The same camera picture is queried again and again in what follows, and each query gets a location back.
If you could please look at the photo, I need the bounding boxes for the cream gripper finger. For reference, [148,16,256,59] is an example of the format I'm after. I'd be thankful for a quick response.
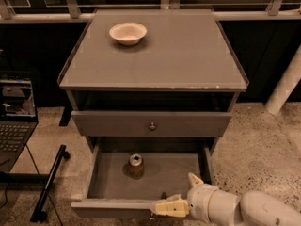
[188,172,204,186]
[150,194,189,218]

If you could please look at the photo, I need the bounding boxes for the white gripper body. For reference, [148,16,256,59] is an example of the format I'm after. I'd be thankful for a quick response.
[187,184,218,223]

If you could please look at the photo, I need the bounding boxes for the orange soda can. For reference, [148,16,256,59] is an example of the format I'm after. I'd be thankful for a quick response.
[128,153,144,179]

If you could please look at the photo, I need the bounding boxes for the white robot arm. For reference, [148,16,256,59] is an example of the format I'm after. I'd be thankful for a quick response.
[150,172,301,226]

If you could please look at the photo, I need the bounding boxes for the open grey middle drawer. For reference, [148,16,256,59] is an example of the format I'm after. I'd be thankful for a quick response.
[71,146,214,219]

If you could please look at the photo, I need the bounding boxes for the closed grey top drawer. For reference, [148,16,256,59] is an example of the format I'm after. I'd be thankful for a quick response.
[71,111,231,137]

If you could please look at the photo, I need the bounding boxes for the grey drawer cabinet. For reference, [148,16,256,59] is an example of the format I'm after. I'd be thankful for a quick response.
[58,9,248,152]

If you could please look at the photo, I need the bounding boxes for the black table leg bar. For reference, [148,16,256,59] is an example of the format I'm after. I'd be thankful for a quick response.
[30,144,70,222]

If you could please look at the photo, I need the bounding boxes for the white paper bowl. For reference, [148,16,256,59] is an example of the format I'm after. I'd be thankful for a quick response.
[109,23,148,46]

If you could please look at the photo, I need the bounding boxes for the metal window railing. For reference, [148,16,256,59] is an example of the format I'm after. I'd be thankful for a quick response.
[0,0,301,23]

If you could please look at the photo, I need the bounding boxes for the black laptop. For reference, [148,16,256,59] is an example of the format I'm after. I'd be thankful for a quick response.
[0,72,38,172]

